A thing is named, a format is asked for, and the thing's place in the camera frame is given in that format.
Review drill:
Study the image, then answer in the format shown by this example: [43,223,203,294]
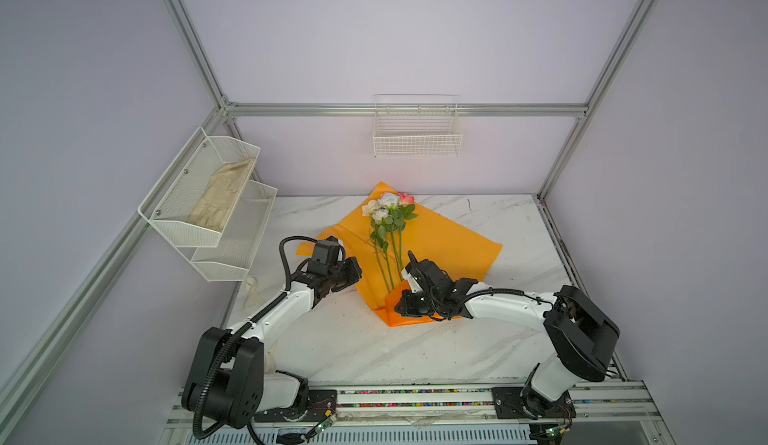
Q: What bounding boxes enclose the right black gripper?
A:
[389,290,439,317]

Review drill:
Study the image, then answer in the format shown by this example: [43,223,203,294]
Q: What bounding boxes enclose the cream fake rose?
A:
[362,200,394,292]

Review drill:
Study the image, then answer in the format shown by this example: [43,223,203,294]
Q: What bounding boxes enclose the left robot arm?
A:
[181,235,362,440]

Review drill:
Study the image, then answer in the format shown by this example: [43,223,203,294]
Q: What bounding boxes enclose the black corrugated cable left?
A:
[191,235,319,441]

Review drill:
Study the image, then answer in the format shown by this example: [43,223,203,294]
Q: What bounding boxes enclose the upper white mesh shelf basket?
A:
[138,130,260,248]

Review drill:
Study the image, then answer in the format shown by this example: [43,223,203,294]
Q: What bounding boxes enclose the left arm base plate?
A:
[252,389,338,423]

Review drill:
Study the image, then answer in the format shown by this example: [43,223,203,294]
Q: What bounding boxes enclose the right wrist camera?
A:
[400,266,421,290]

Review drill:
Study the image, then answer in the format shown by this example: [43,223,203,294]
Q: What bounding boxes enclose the beige cloth in basket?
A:
[187,158,256,232]

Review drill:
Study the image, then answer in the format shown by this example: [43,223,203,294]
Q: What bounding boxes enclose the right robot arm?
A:
[394,252,620,419]

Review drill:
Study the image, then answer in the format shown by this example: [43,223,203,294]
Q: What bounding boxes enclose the white wire wall basket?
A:
[373,94,463,159]

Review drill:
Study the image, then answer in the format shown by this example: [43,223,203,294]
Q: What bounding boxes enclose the pink fake rose spray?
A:
[391,193,417,272]

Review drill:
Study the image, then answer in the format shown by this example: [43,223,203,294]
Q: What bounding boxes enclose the lower white mesh shelf basket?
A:
[191,180,277,282]

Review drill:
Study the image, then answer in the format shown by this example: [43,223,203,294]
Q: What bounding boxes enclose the aluminium rail front frame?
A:
[157,378,678,445]

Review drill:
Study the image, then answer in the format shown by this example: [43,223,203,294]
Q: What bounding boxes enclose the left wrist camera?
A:
[317,236,342,250]

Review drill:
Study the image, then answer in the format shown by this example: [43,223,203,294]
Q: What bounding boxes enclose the white fake rose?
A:
[373,192,402,290]

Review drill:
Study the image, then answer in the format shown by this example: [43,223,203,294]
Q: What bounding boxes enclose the white mesh shelf basket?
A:
[138,130,260,248]
[191,180,277,282]

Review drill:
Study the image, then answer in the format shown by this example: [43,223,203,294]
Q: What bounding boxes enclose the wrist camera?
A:
[400,266,421,290]
[317,236,342,250]

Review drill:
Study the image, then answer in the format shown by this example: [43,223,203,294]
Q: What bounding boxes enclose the orange wrapping paper sheet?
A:
[319,182,502,327]

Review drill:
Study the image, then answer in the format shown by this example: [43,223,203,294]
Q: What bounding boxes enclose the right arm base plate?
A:
[491,387,576,420]

